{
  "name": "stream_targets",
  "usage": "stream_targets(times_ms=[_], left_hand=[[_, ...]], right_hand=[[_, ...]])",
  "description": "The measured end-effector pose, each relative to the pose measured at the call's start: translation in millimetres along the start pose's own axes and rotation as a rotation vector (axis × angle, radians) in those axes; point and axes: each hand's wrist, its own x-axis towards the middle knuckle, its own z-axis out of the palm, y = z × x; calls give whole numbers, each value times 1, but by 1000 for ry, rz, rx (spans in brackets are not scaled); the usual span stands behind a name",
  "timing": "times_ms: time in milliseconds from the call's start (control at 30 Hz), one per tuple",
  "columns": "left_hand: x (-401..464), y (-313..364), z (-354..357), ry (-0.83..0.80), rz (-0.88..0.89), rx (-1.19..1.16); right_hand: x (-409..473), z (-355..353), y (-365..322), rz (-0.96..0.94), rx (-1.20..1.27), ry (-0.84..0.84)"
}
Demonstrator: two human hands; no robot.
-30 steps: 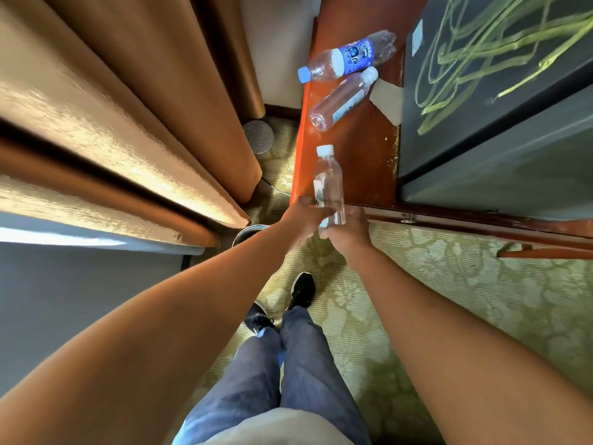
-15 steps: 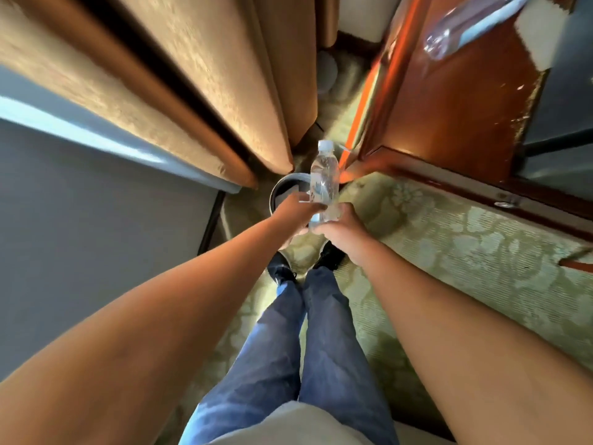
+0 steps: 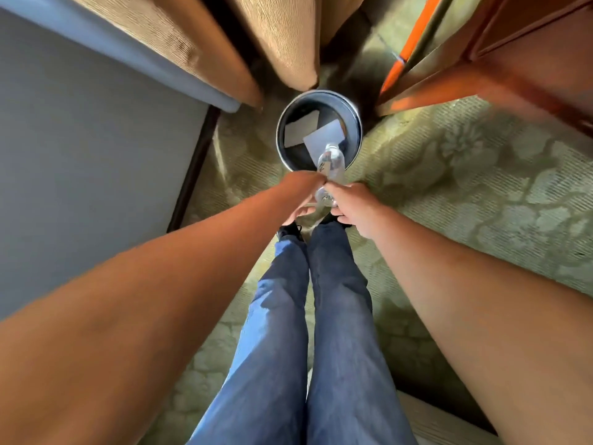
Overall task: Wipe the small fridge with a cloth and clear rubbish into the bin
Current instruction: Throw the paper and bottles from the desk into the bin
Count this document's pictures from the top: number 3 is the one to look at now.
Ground clear plastic bottle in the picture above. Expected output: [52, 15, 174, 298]
[314, 143, 347, 207]

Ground white paper sheet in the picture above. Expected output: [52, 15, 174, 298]
[303, 119, 347, 167]

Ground person's right hand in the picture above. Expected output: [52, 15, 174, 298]
[323, 181, 395, 240]

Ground person's black shoe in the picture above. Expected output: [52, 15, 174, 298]
[319, 213, 353, 230]
[277, 222, 306, 244]

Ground person's left hand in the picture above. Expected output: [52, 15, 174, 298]
[277, 170, 329, 227]

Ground person's legs in blue jeans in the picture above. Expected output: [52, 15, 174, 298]
[187, 222, 418, 445]

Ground brown curtain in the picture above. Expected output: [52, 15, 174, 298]
[64, 0, 367, 109]

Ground person's right black shoe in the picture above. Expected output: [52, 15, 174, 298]
[319, 213, 353, 230]

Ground white sheer curtain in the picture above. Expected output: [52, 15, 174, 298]
[0, 0, 242, 114]

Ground person's left forearm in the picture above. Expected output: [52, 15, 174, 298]
[0, 180, 297, 445]

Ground round metal trash bin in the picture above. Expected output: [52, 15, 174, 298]
[275, 90, 364, 174]

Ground person's left black shoe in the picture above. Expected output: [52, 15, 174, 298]
[277, 222, 306, 244]

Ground person's right forearm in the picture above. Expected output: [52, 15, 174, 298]
[370, 213, 593, 445]

